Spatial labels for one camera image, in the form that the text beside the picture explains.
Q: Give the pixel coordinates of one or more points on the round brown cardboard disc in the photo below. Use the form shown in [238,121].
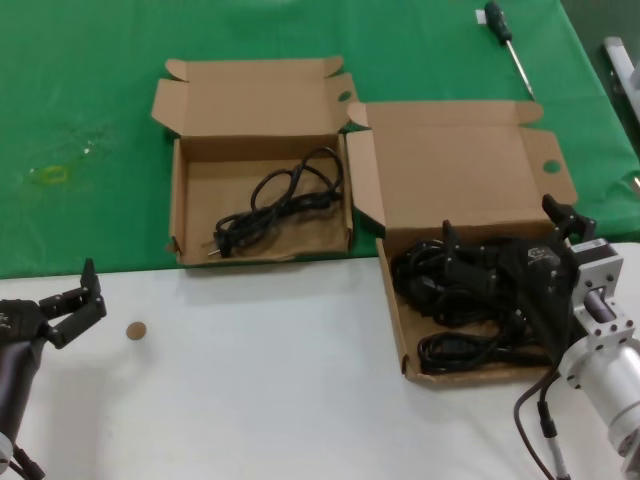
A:
[136,330]

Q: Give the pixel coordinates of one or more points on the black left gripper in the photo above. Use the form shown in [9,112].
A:
[17,320]

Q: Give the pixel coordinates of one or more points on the grey metal bar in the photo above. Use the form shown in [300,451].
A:
[617,55]

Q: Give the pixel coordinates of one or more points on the green table cloth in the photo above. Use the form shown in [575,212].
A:
[75,75]

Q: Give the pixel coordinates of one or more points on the open brown cardboard box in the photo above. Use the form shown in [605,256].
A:
[450,165]
[260,110]

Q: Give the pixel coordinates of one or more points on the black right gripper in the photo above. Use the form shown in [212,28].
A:
[537,270]

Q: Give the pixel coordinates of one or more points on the small white label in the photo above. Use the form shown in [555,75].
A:
[480,17]

